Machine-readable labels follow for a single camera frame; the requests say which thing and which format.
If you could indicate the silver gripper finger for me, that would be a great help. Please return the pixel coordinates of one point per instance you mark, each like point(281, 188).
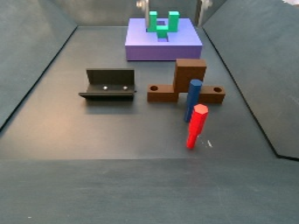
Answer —
point(205, 5)
point(143, 5)

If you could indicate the brown T-shaped block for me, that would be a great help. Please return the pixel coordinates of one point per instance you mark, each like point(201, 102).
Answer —
point(189, 69)

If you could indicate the purple square board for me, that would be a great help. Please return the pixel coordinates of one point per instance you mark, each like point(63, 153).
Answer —
point(143, 45)

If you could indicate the green U-shaped block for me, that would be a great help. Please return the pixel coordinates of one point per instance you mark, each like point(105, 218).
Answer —
point(162, 29)

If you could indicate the blue hexagonal peg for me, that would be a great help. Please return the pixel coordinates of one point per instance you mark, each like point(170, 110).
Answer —
point(193, 97)

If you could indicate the red hexagonal peg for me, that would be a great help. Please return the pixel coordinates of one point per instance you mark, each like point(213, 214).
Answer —
point(197, 123)

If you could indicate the black angle bracket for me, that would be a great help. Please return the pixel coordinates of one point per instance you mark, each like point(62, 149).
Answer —
point(110, 84)

